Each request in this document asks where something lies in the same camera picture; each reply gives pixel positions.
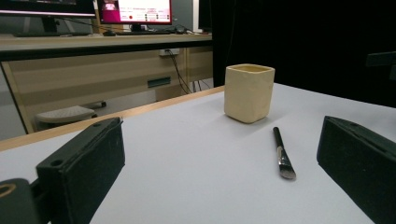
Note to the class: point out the black curtain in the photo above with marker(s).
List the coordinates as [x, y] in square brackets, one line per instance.
[311, 37]

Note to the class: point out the black computer mouse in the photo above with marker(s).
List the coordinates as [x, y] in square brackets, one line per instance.
[109, 33]

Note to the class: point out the white power socket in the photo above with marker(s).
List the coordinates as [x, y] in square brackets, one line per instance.
[169, 52]

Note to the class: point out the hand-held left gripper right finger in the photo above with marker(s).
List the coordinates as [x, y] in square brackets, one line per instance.
[358, 161]

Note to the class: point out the cream square ceramic cup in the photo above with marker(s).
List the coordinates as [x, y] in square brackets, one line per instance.
[249, 93]

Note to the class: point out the black makeup brush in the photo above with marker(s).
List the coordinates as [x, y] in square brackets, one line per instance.
[281, 154]

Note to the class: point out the beige office desk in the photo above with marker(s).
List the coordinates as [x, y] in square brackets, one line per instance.
[77, 74]

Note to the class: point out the monitor with pink screen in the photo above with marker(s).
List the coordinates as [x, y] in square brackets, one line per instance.
[140, 11]

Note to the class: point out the dark computer monitor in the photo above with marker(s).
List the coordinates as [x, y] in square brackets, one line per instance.
[46, 7]

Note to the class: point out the white perforated footrest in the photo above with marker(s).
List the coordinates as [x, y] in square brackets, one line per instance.
[63, 114]

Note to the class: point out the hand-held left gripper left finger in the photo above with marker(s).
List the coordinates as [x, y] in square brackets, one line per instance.
[84, 165]

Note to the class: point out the black keyboard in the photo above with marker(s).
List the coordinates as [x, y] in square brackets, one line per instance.
[143, 32]

